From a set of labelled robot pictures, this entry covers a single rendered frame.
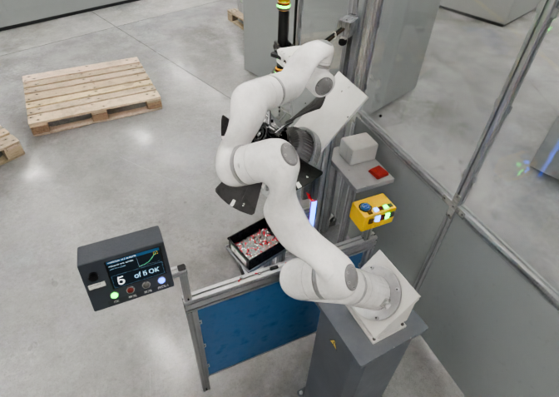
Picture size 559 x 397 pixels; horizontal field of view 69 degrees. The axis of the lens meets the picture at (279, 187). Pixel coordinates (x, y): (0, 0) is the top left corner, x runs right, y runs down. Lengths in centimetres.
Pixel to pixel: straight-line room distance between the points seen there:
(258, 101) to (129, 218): 237
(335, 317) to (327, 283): 48
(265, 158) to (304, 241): 26
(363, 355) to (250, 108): 93
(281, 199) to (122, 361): 181
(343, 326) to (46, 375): 173
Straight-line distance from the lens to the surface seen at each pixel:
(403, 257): 249
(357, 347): 153
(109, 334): 271
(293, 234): 105
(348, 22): 207
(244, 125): 100
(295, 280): 116
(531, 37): 166
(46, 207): 358
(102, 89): 464
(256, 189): 186
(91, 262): 137
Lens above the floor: 227
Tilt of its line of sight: 42 degrees down
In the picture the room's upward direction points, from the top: 3 degrees clockwise
